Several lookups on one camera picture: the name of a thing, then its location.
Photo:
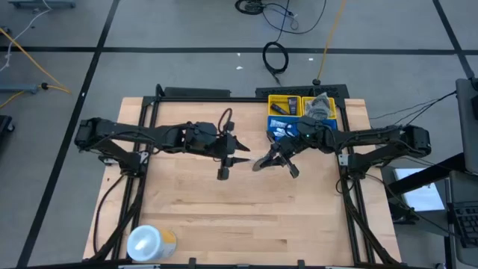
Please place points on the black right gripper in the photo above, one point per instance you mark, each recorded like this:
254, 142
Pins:
302, 142

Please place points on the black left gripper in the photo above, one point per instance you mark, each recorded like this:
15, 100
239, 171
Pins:
209, 140

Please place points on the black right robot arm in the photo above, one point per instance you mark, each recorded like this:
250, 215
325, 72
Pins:
373, 138

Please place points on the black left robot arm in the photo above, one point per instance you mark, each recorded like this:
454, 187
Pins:
127, 130

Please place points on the yellow plastic basket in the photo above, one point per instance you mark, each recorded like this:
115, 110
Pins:
331, 108
278, 99

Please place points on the black vented controller box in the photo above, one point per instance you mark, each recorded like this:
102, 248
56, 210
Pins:
291, 90

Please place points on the black flat controller box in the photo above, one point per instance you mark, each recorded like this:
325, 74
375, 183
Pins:
196, 92

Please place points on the black table clamp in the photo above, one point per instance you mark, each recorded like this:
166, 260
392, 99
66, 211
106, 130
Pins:
192, 262
300, 262

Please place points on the black desk foot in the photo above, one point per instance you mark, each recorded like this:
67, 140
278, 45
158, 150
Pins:
403, 213

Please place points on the black desk leg bar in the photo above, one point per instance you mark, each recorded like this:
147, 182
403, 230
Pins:
429, 179

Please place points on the black keyboard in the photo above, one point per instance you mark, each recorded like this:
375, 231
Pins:
468, 224

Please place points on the grey floor stand foot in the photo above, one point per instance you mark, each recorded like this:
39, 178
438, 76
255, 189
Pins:
41, 3
18, 88

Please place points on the black floor equipment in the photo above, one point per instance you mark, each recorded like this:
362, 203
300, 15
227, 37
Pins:
5, 125

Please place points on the black aluminium rig frame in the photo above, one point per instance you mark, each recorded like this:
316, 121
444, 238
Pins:
224, 99

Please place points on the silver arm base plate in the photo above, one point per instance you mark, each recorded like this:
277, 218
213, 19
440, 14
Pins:
143, 157
343, 160

